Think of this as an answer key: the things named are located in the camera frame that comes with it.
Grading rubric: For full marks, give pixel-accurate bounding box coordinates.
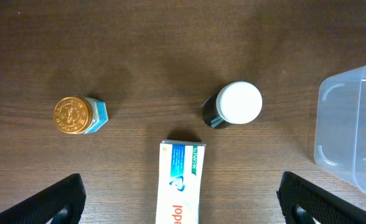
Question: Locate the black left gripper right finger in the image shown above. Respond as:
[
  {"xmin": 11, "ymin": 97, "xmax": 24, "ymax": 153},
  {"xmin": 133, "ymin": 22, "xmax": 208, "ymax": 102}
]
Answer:
[{"xmin": 276, "ymin": 171, "xmax": 366, "ymax": 224}]

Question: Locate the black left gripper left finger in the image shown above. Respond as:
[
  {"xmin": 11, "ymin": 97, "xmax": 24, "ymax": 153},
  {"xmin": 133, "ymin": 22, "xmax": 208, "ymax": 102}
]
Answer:
[{"xmin": 0, "ymin": 174, "xmax": 86, "ymax": 224}]

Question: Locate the gold lid balm jar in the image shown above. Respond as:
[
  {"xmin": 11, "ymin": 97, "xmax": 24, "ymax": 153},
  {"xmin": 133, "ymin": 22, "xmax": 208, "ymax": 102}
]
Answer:
[{"xmin": 54, "ymin": 96, "xmax": 108, "ymax": 134}]

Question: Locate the dark bottle white cap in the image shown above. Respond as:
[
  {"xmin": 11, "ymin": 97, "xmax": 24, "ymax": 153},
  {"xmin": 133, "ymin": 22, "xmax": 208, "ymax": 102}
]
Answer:
[{"xmin": 202, "ymin": 81, "xmax": 263, "ymax": 129}]

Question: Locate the white Panadol box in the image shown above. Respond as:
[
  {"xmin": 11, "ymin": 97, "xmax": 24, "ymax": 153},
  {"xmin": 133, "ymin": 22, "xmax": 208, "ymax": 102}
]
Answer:
[{"xmin": 155, "ymin": 140, "xmax": 206, "ymax": 224}]

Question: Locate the clear plastic container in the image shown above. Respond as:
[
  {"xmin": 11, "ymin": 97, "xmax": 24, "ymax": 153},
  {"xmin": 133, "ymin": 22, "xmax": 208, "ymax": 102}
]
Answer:
[{"xmin": 314, "ymin": 65, "xmax": 366, "ymax": 195}]

